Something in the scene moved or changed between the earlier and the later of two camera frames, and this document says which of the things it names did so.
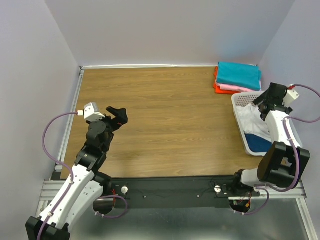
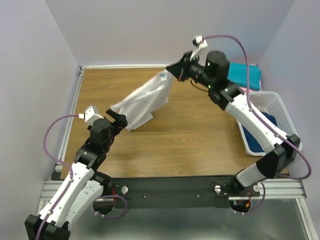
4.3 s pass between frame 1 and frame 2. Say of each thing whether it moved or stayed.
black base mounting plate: stayed
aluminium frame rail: stayed
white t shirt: moved
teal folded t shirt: stayed
